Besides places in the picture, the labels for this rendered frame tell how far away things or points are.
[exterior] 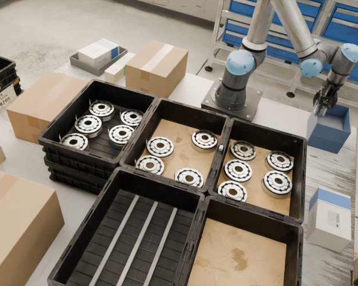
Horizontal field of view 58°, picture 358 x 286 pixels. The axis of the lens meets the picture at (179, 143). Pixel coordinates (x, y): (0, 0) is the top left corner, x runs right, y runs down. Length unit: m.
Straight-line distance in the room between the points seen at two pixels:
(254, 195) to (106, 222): 0.51
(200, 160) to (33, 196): 0.59
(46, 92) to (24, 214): 0.63
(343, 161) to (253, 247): 0.77
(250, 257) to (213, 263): 0.12
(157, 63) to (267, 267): 1.08
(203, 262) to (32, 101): 0.93
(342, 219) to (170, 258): 0.65
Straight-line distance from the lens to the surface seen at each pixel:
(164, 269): 0.99
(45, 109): 1.41
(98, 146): 1.27
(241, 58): 1.48
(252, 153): 1.28
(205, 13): 4.08
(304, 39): 1.34
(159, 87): 1.62
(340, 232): 1.28
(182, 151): 1.25
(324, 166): 1.60
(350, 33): 2.99
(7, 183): 1.12
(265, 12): 1.49
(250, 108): 1.58
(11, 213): 1.05
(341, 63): 1.48
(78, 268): 1.00
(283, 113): 1.80
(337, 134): 1.62
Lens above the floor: 1.73
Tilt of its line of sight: 45 degrees down
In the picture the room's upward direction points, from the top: 8 degrees clockwise
